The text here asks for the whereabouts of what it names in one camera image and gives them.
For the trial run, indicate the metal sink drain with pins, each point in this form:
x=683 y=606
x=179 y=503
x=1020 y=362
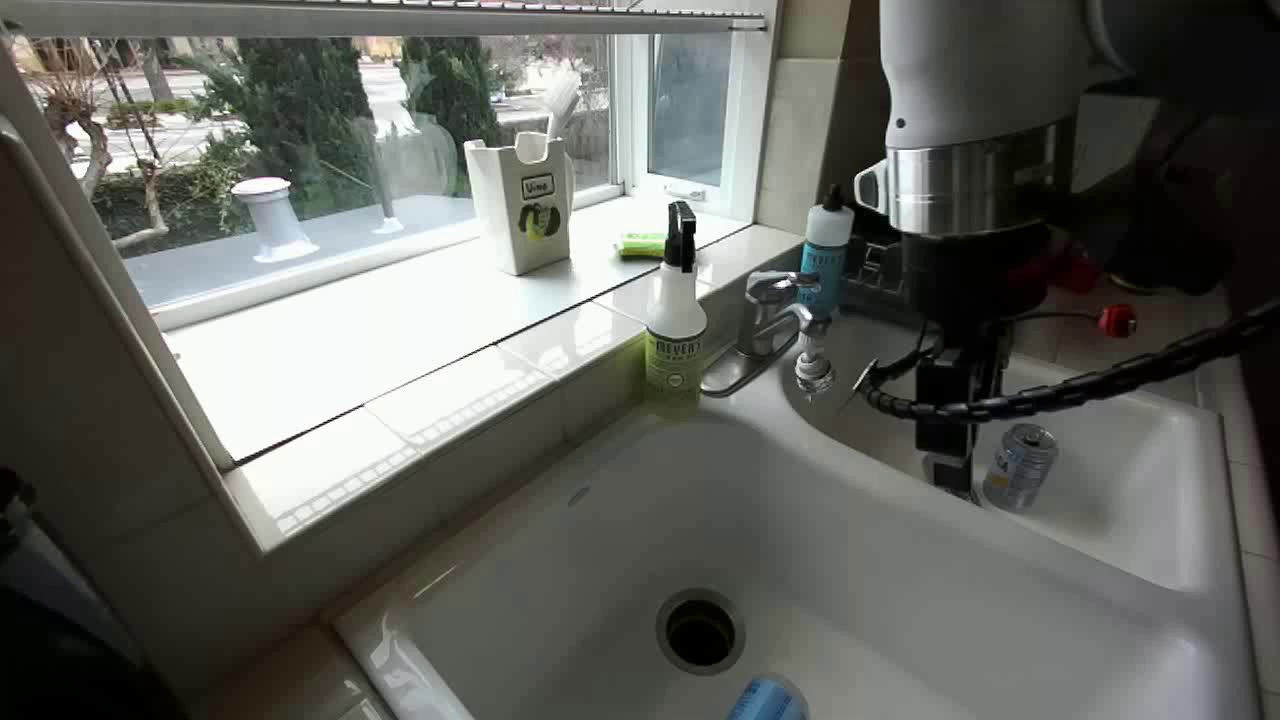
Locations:
x=700 y=629

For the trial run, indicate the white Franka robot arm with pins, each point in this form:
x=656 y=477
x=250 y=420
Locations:
x=975 y=67

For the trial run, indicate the green sponge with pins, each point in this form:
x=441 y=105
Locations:
x=640 y=246

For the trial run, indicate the black appliance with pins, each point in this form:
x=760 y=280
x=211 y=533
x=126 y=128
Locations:
x=63 y=643

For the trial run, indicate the blue bottle with white cap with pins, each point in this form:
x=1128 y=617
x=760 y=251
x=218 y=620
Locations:
x=764 y=699

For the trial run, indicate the white carton box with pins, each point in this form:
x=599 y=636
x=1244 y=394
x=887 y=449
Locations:
x=521 y=201

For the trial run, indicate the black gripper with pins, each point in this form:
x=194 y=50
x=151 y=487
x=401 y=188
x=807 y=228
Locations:
x=980 y=284

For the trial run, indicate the white sink sprayer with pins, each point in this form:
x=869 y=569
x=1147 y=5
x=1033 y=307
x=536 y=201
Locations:
x=815 y=362

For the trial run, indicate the white double kitchen sink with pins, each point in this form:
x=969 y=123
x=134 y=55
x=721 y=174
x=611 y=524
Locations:
x=852 y=563

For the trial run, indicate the white tiled window sill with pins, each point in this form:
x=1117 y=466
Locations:
x=401 y=332

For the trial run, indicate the silver drink can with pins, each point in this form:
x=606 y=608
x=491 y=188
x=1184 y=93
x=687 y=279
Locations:
x=1020 y=466

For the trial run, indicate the blue bottle with black nozzle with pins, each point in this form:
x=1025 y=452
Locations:
x=826 y=254

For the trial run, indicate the green spray bottle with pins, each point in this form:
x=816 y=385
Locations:
x=673 y=321

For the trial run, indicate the chrome sink faucet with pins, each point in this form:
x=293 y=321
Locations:
x=764 y=321

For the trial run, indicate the white window frame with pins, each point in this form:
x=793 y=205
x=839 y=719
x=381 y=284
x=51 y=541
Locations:
x=693 y=187

